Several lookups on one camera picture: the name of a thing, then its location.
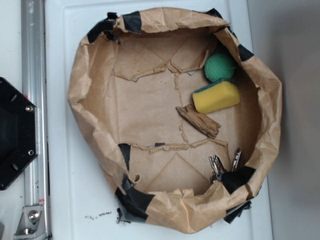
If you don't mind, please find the silver key bunch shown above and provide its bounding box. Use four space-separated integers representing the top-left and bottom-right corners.
208 148 242 184

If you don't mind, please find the brown paper bag bin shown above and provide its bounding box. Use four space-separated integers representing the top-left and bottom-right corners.
67 7 282 234

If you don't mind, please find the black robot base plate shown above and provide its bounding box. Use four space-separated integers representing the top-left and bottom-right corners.
0 77 38 191

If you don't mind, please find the metal corner bracket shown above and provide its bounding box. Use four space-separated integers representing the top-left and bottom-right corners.
13 205 46 240

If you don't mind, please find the green knitted ball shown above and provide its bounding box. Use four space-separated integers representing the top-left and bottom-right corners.
204 53 236 83

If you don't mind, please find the aluminium profile rail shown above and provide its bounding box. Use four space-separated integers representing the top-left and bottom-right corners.
21 0 52 240

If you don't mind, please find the yellow and green sponge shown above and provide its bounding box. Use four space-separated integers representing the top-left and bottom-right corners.
192 81 241 114

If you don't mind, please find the brown wood piece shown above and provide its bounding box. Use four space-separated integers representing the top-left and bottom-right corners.
175 104 221 139

